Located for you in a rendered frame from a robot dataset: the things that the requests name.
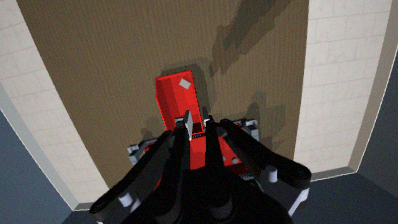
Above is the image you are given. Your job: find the small grey block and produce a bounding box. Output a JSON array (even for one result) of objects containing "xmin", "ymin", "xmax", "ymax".
[
  {"xmin": 175, "ymin": 117, "xmax": 184, "ymax": 123},
  {"xmin": 179, "ymin": 78, "xmax": 191, "ymax": 89}
]

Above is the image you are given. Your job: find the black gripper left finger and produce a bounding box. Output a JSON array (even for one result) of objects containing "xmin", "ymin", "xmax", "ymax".
[{"xmin": 89, "ymin": 110, "xmax": 193, "ymax": 224}]

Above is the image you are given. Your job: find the grey metal shelf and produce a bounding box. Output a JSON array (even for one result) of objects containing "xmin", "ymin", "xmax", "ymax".
[{"xmin": 127, "ymin": 118, "xmax": 259, "ymax": 180}]

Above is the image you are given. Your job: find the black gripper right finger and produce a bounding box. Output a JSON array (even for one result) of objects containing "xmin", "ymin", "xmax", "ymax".
[{"xmin": 202, "ymin": 107, "xmax": 312, "ymax": 219}]

